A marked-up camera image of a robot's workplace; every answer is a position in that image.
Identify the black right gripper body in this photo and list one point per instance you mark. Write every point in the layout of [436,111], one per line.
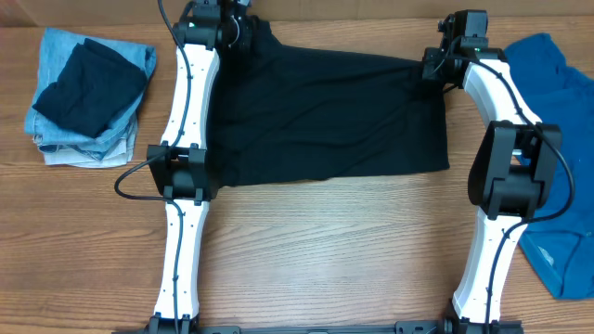
[430,68]

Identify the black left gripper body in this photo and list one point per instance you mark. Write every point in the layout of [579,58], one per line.
[242,33]

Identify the black t-shirt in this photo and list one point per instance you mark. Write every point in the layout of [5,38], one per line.
[281,114]

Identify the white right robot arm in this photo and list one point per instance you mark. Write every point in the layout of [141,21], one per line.
[512,173]

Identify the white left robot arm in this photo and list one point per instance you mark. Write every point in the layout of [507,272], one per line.
[179,163]

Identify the folded dark navy garment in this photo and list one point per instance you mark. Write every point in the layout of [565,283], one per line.
[95,84]

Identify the cardboard back panel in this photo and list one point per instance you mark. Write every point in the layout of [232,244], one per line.
[33,13]

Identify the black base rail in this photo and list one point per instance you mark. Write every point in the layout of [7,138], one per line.
[400,327]

